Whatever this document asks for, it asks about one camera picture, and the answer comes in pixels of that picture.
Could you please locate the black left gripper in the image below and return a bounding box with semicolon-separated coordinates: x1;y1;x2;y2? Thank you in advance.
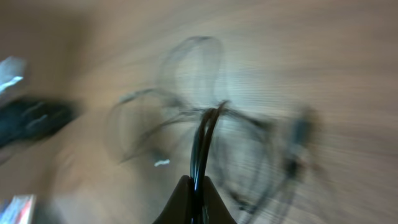
1;96;78;147

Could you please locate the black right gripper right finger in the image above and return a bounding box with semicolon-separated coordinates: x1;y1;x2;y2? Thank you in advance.
200;176;236;224

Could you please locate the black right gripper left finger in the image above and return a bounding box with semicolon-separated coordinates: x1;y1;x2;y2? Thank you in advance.
153;175;193;224

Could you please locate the black USB cable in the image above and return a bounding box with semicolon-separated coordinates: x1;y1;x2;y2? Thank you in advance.
105;35;324;224

